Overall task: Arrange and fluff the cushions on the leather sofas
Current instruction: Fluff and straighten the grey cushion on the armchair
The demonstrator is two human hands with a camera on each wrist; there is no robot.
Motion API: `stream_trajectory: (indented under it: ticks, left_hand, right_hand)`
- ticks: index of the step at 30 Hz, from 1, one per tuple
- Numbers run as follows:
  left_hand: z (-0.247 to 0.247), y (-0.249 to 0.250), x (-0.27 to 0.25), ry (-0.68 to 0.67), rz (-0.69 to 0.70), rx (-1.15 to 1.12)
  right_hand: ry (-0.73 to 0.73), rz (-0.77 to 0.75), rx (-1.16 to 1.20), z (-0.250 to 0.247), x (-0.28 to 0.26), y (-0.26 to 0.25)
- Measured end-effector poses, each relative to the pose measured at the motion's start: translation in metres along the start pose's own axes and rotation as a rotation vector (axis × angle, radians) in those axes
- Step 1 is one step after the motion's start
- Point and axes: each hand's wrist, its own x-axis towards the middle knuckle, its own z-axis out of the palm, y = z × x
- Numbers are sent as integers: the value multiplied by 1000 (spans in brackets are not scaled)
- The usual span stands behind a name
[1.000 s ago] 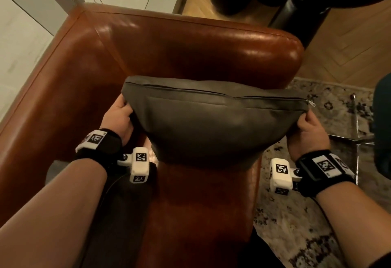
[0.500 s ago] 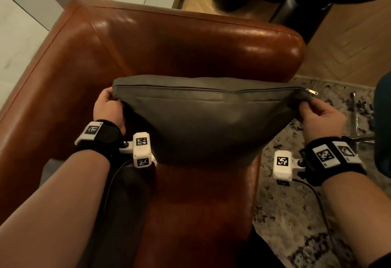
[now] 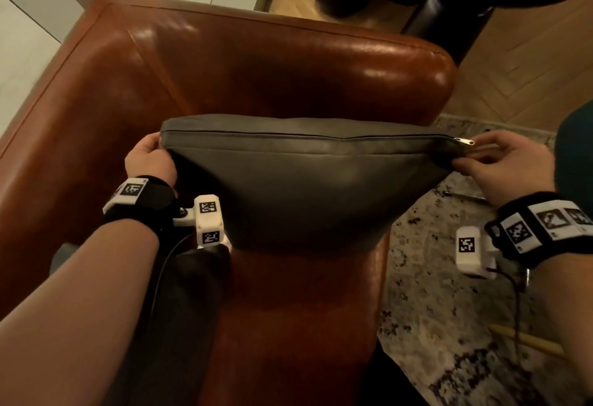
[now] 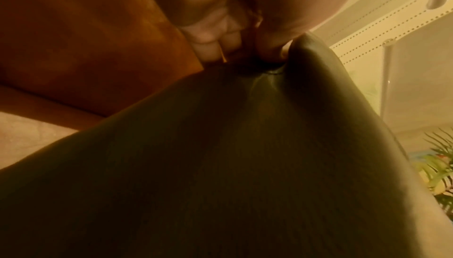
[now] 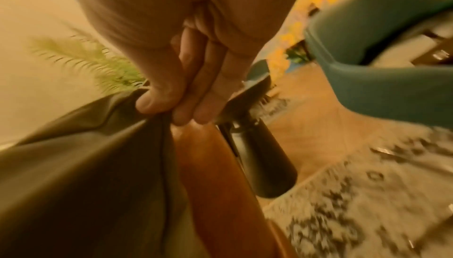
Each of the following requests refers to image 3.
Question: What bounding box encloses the person's left hand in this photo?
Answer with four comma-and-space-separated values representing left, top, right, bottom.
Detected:
124, 132, 179, 188

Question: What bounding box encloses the person's right hand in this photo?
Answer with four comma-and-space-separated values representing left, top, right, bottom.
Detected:
451, 130, 557, 210

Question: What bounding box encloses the grey leather cushion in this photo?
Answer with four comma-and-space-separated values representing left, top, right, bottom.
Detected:
160, 114, 464, 253

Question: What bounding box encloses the person's left forearm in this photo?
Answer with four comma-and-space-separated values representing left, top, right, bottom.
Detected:
0, 220, 161, 406

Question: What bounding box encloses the person's right forearm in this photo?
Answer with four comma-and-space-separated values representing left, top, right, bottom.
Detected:
527, 253, 593, 399

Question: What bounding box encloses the thin metal rod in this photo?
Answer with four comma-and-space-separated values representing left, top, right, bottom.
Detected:
439, 190, 493, 206

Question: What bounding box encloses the black left wristband with markers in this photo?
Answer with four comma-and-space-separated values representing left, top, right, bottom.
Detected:
102, 175, 179, 236

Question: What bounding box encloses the black wristband with markers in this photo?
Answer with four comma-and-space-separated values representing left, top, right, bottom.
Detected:
484, 191, 593, 269
102, 175, 179, 236

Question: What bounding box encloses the black right wristband with markers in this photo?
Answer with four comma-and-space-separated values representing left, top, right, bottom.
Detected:
484, 191, 593, 269

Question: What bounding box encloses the dark teal fabric object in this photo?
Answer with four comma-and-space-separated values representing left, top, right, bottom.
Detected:
554, 100, 593, 217

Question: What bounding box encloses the brown leather sofa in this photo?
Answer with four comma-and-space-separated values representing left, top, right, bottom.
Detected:
0, 0, 458, 406

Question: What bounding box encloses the speckled patterned rug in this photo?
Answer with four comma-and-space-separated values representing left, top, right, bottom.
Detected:
377, 113, 593, 406

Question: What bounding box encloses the wooden stick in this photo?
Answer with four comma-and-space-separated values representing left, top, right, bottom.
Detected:
488, 323, 569, 360

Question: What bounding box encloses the person's dark grey trouser leg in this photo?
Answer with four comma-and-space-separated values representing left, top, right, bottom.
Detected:
102, 245, 233, 406

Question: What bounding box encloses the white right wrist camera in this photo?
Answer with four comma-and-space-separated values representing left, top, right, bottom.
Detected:
454, 226, 499, 280

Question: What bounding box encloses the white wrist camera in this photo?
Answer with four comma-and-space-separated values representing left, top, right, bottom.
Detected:
454, 226, 499, 280
173, 194, 233, 253

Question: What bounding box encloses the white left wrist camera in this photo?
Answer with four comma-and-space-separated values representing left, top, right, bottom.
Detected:
173, 194, 233, 253

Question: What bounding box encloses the black left camera cable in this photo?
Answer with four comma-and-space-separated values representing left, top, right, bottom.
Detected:
138, 232, 201, 355

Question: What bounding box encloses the black camera cable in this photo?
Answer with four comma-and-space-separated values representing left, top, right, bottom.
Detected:
490, 268, 529, 362
138, 232, 201, 355

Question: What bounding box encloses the black right camera cable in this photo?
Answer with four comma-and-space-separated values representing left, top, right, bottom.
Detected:
490, 268, 529, 362

